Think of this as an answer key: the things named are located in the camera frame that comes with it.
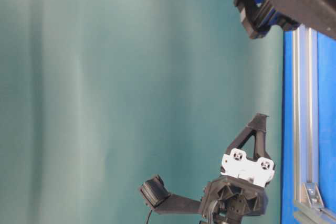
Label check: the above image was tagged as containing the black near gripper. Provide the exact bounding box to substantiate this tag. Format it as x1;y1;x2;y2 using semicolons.
234;0;335;39

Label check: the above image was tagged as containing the black white far gripper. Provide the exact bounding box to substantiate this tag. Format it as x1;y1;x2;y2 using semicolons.
198;113;276;224

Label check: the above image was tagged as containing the silver aluminium extrusion frame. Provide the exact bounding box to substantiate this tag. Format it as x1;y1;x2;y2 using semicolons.
292;25;335;223

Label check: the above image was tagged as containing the silver corner bracket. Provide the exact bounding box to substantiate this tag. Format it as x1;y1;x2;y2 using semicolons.
304;182;324;209

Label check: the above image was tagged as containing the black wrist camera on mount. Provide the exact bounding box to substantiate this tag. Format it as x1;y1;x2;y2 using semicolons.
139;175;201;214

